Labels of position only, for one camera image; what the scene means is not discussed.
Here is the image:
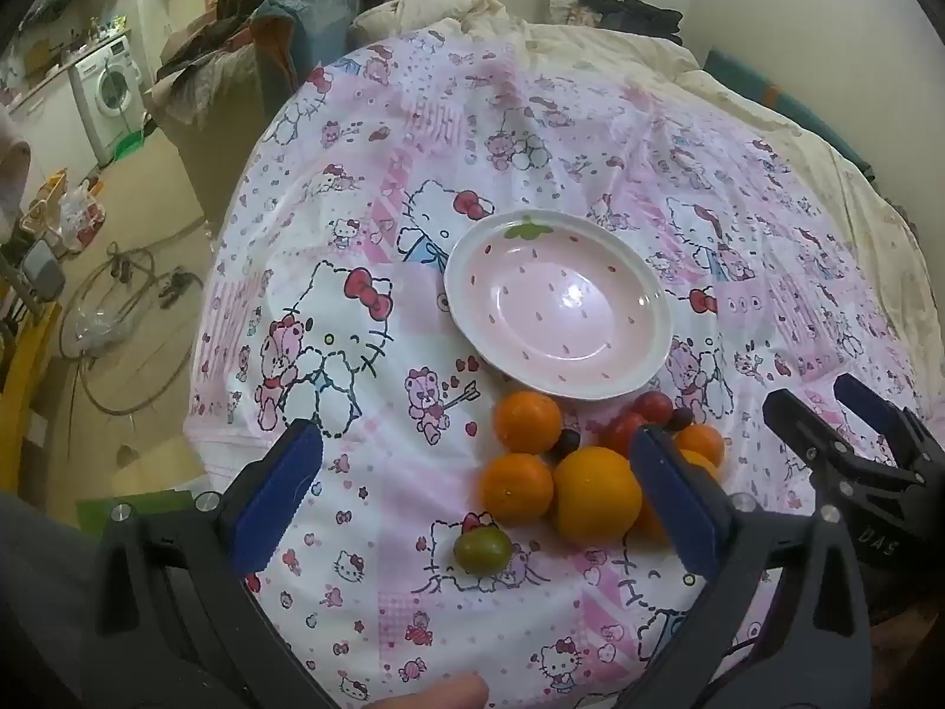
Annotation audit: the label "white plastic bag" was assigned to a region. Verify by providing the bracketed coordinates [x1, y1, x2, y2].
[57, 178, 106, 251]

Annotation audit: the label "grey box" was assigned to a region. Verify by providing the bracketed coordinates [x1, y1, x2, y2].
[21, 240, 69, 305]

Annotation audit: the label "teal mattress edge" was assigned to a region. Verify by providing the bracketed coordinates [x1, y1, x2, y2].
[701, 48, 876, 182]

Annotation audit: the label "medium orange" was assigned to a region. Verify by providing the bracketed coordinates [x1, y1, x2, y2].
[633, 449, 721, 546]

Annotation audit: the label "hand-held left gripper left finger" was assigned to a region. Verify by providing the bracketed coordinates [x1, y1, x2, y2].
[92, 419, 341, 709]

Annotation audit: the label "yellow frame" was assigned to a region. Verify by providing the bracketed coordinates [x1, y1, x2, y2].
[0, 301, 61, 418]

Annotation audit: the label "pile of clothes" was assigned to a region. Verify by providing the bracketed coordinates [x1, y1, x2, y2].
[151, 0, 357, 130]

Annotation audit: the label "red tomato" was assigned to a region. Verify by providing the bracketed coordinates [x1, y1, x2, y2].
[633, 391, 674, 425]
[601, 414, 651, 453]

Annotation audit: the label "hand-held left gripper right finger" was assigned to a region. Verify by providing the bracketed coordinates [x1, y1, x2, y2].
[612, 426, 877, 709]

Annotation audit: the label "pink cartoon printed blanket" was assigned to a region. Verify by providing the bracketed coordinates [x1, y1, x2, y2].
[181, 30, 931, 709]

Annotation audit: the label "large orange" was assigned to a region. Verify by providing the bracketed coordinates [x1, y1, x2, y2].
[553, 447, 643, 542]

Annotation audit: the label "person's left hand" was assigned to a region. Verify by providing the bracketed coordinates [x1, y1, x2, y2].
[365, 672, 490, 709]

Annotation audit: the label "person's grey clothing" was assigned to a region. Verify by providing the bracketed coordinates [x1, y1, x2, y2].
[0, 491, 119, 709]

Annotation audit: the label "dark clothes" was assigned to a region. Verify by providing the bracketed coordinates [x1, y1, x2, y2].
[579, 0, 685, 43]

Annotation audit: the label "cable loop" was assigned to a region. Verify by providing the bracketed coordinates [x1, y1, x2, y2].
[60, 242, 206, 416]

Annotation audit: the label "green tomato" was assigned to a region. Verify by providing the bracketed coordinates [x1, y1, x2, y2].
[453, 524, 514, 575]

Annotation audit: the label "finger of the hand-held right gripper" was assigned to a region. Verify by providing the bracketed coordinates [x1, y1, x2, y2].
[762, 387, 903, 512]
[833, 372, 945, 475]

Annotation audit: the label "small mandarin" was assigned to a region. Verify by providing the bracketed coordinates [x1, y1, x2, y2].
[480, 453, 555, 527]
[675, 424, 726, 468]
[493, 391, 563, 455]

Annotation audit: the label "printed pillow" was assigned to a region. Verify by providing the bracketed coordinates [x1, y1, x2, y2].
[546, 0, 614, 29]

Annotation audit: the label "pink strawberry print plate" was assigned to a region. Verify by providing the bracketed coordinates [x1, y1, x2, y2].
[443, 210, 674, 400]

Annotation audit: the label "white washing machine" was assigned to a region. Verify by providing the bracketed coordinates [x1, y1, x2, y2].
[69, 35, 150, 165]

